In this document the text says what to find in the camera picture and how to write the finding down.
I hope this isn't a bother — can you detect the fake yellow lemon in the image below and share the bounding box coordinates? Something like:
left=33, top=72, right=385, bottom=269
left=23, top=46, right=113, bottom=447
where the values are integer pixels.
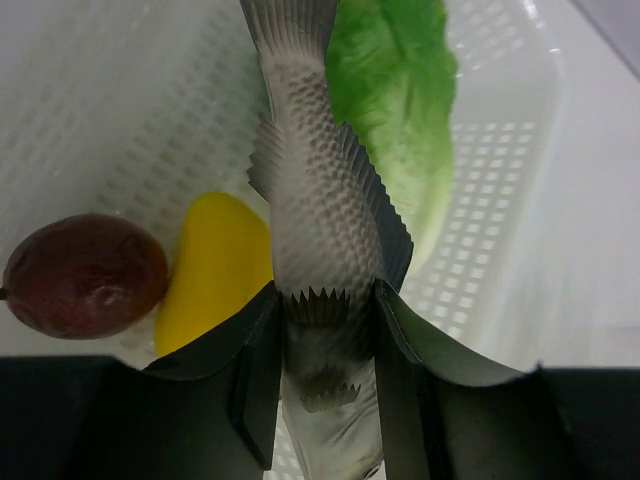
left=154, top=192, right=273, bottom=357

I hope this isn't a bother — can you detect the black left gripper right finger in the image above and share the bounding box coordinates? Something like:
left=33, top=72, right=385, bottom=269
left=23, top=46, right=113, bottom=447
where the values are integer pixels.
left=373, top=281, right=639, bottom=479

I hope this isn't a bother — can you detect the fake grey fish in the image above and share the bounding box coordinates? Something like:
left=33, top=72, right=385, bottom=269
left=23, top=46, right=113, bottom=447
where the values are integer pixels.
left=241, top=1, right=413, bottom=479

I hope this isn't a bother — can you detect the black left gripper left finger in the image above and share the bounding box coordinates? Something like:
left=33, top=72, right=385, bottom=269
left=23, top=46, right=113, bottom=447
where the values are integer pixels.
left=1, top=284, right=281, bottom=479

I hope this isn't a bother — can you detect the fake red apple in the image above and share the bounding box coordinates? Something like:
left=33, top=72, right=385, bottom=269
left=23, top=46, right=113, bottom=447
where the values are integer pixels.
left=1, top=213, right=168, bottom=340

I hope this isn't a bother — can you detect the fake green lettuce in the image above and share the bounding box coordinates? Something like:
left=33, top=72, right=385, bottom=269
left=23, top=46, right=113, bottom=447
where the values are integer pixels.
left=327, top=0, right=458, bottom=273

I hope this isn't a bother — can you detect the white perforated plastic basket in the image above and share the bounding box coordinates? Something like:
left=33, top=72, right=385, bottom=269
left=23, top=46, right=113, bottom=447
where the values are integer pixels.
left=1, top=1, right=561, bottom=350

